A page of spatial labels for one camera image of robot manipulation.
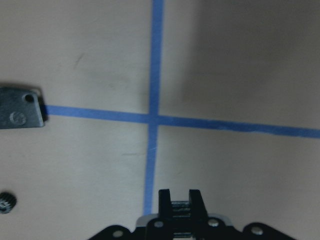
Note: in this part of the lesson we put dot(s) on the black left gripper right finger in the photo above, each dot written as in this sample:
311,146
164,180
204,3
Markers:
197,206

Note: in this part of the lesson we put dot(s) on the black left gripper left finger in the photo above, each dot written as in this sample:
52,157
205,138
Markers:
165,210

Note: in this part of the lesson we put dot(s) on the brown paper table mat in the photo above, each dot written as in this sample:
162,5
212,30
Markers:
217,95

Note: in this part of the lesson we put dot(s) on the black flat metal plate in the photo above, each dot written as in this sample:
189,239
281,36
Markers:
20,108

